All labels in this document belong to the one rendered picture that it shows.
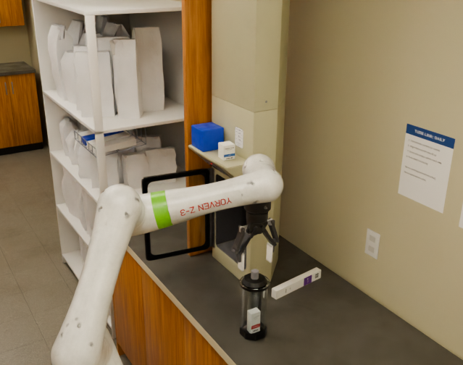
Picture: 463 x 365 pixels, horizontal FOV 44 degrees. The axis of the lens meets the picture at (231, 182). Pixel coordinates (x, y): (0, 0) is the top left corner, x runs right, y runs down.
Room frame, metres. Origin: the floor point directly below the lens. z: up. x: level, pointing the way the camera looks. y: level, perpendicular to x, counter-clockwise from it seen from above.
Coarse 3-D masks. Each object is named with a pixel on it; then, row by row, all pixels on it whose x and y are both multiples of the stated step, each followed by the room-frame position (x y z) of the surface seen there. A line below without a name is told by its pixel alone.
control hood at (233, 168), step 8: (200, 152) 2.19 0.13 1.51; (208, 152) 2.18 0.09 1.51; (216, 152) 2.18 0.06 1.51; (208, 160) 2.16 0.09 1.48; (216, 160) 2.09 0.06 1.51; (232, 160) 2.09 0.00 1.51; (240, 160) 2.09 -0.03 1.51; (224, 168) 2.02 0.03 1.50; (232, 168) 2.01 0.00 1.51; (240, 168) 2.03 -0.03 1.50; (232, 176) 2.05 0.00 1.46
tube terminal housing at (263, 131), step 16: (224, 112) 2.25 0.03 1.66; (240, 112) 2.14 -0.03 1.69; (256, 112) 2.07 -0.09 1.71; (272, 112) 2.11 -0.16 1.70; (224, 128) 2.25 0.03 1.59; (256, 128) 2.07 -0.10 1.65; (272, 128) 2.11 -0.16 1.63; (256, 144) 2.07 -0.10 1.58; (272, 144) 2.11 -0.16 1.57; (272, 160) 2.11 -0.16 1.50; (224, 176) 2.24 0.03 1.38; (272, 208) 2.12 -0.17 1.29; (256, 240) 2.08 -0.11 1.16; (224, 256) 2.24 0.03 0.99; (256, 256) 2.08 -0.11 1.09; (272, 256) 2.15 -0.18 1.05; (240, 272) 2.13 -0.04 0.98; (272, 272) 2.17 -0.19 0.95
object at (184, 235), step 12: (204, 168) 2.31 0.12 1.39; (168, 180) 2.24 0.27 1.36; (180, 180) 2.26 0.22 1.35; (192, 180) 2.28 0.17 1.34; (204, 216) 2.31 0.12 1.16; (168, 228) 2.24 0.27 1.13; (180, 228) 2.26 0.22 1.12; (192, 228) 2.28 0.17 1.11; (204, 228) 2.31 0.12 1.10; (144, 240) 2.20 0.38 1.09; (156, 240) 2.21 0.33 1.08; (168, 240) 2.24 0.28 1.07; (180, 240) 2.26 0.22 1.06; (192, 240) 2.28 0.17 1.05; (204, 240) 2.31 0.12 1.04; (156, 252) 2.21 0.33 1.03; (168, 252) 2.23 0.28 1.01
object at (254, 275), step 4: (252, 272) 1.75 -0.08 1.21; (256, 272) 1.75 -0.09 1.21; (248, 276) 1.77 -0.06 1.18; (252, 276) 1.75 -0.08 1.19; (256, 276) 1.75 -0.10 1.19; (260, 276) 1.77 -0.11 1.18; (244, 280) 1.75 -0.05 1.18; (248, 280) 1.74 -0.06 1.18; (252, 280) 1.74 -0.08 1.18; (256, 280) 1.75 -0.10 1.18; (260, 280) 1.75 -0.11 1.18; (264, 280) 1.75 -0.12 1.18; (244, 284) 1.74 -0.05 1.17; (248, 284) 1.73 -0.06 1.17; (252, 284) 1.73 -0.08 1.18; (256, 284) 1.73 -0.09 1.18; (260, 284) 1.73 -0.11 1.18; (264, 284) 1.74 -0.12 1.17
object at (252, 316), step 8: (240, 280) 1.77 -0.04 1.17; (248, 288) 1.72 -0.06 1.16; (256, 288) 1.72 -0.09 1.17; (248, 296) 1.73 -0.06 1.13; (256, 296) 1.72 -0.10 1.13; (264, 296) 1.74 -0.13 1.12; (248, 304) 1.72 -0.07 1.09; (256, 304) 1.72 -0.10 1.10; (264, 304) 1.74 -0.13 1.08; (248, 312) 1.72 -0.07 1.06; (256, 312) 1.72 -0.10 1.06; (264, 312) 1.74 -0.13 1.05; (248, 320) 1.72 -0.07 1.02; (256, 320) 1.72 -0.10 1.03; (264, 320) 1.74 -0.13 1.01; (248, 328) 1.72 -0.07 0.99; (256, 328) 1.72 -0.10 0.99; (264, 328) 1.74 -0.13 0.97
